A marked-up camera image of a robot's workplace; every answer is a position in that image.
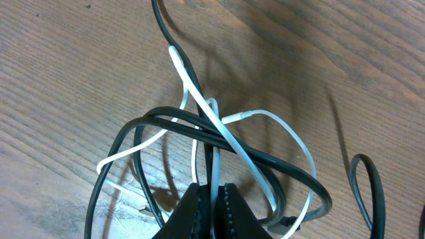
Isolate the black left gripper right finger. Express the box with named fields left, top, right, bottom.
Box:
left=214, top=183, right=272, bottom=239

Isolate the black usb cable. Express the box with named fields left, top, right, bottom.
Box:
left=83, top=0, right=425, bottom=239

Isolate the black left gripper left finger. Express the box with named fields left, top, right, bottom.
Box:
left=153, top=183, right=211, bottom=239

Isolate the white usb cable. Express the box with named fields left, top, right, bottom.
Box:
left=96, top=45, right=318, bottom=239

